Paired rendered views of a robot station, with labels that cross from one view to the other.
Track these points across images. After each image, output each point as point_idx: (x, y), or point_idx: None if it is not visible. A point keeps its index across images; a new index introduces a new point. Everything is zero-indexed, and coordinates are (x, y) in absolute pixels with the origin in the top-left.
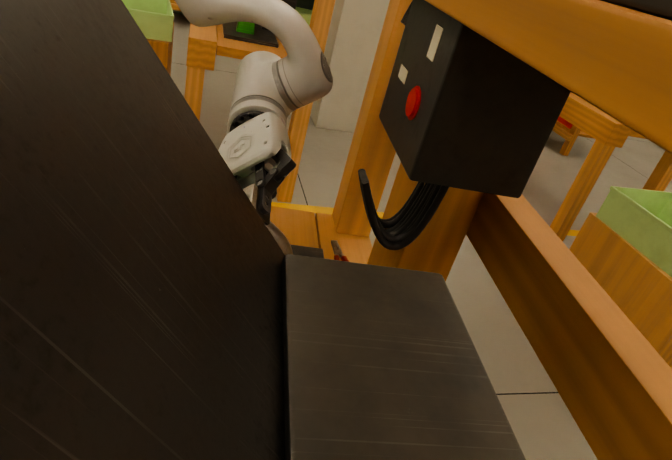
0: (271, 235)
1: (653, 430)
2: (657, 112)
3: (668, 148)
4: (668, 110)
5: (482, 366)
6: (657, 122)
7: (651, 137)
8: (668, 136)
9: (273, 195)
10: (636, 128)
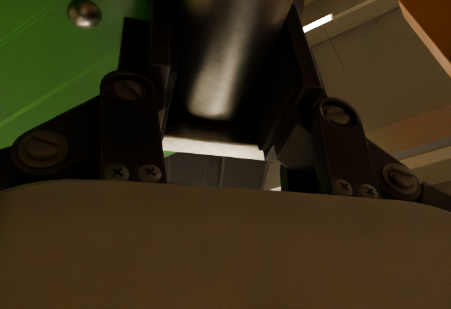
0: (303, 1)
1: None
2: (449, 67)
3: (445, 57)
4: (449, 67)
5: None
6: (448, 64)
7: (447, 60)
8: (445, 60)
9: (340, 109)
10: (450, 64)
